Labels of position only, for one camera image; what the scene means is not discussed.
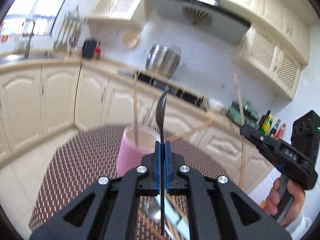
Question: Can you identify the green electric cooker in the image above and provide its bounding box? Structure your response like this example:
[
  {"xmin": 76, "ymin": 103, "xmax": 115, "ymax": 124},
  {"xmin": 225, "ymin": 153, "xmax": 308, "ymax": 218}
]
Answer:
[{"xmin": 227, "ymin": 100, "xmax": 259, "ymax": 128}]

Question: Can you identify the white bowl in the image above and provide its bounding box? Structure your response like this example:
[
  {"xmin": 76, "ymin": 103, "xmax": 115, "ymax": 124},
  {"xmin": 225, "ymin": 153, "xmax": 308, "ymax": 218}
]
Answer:
[{"xmin": 208, "ymin": 98, "xmax": 224, "ymax": 112}]

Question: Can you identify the right hand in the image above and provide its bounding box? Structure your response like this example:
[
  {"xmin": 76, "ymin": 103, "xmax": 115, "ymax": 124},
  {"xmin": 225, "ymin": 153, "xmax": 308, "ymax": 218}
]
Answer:
[{"xmin": 264, "ymin": 178, "xmax": 305, "ymax": 226}]

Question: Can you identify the steel sink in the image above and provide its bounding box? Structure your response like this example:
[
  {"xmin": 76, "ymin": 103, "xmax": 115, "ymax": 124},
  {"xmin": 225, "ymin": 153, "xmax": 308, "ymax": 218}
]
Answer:
[{"xmin": 0, "ymin": 51, "xmax": 62, "ymax": 65}]

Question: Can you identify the black electric kettle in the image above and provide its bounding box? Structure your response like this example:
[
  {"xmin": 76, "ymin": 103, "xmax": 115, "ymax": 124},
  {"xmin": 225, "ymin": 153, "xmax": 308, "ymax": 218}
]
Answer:
[{"xmin": 82, "ymin": 39, "xmax": 98, "ymax": 59}]

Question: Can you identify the range hood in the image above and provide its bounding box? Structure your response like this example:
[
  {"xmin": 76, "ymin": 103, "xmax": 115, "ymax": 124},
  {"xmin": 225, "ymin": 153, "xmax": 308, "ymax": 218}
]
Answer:
[{"xmin": 147, "ymin": 0, "xmax": 251, "ymax": 45}]

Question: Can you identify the red container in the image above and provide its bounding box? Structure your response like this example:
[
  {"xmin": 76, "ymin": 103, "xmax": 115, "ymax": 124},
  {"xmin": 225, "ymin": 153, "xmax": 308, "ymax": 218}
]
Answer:
[{"xmin": 94, "ymin": 42, "xmax": 101, "ymax": 59}]

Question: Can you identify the kitchen faucet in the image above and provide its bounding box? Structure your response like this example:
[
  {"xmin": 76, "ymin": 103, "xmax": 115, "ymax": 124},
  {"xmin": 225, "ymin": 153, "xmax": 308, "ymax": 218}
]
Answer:
[{"xmin": 24, "ymin": 18, "xmax": 36, "ymax": 59}]

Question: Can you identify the steel steamer pot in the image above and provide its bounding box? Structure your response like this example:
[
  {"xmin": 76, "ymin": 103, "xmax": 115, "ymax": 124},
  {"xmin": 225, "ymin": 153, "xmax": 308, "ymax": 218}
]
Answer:
[{"xmin": 145, "ymin": 45, "xmax": 182, "ymax": 79}]

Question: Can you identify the brown polka dot tablecloth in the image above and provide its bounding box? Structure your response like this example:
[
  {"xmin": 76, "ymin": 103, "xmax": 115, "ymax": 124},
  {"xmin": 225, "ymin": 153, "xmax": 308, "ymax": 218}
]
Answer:
[{"xmin": 28, "ymin": 123, "xmax": 229, "ymax": 239}]

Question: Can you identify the round wall trivet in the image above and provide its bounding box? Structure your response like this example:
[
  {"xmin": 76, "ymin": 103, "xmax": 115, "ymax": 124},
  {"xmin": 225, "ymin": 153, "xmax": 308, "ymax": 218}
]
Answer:
[{"xmin": 123, "ymin": 32, "xmax": 139, "ymax": 49}]

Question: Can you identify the oil bottle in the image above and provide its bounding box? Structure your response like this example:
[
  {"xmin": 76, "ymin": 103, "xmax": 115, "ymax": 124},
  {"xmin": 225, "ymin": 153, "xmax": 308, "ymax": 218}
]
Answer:
[{"xmin": 259, "ymin": 110, "xmax": 273, "ymax": 135}]

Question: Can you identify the black gas stove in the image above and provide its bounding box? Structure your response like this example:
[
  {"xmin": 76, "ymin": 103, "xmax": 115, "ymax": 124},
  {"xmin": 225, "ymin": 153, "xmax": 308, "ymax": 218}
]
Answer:
[{"xmin": 117, "ymin": 70, "xmax": 208, "ymax": 111}]

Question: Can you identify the pink utensil cup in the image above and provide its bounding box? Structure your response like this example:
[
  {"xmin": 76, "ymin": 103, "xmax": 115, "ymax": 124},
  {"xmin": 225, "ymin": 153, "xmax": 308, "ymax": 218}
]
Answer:
[{"xmin": 116, "ymin": 125, "xmax": 160, "ymax": 177}]

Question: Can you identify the window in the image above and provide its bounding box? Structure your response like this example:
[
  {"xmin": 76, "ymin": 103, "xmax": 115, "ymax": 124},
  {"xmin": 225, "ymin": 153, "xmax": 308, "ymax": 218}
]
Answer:
[{"xmin": 1, "ymin": 0, "xmax": 65, "ymax": 36}]

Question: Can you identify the metal spoon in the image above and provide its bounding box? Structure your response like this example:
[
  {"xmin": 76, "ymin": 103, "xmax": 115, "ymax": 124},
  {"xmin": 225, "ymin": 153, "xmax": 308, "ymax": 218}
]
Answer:
[{"xmin": 156, "ymin": 92, "xmax": 167, "ymax": 236}]

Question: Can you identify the black camera box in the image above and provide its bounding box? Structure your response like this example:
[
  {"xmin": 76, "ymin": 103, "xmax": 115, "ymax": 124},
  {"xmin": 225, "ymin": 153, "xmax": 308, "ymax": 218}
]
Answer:
[{"xmin": 291, "ymin": 110, "xmax": 319, "ymax": 164}]

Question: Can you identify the hanging utensil rack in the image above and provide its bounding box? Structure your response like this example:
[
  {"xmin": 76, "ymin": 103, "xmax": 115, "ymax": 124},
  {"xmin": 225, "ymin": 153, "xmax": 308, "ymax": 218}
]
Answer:
[{"xmin": 53, "ymin": 5, "xmax": 87, "ymax": 54}]

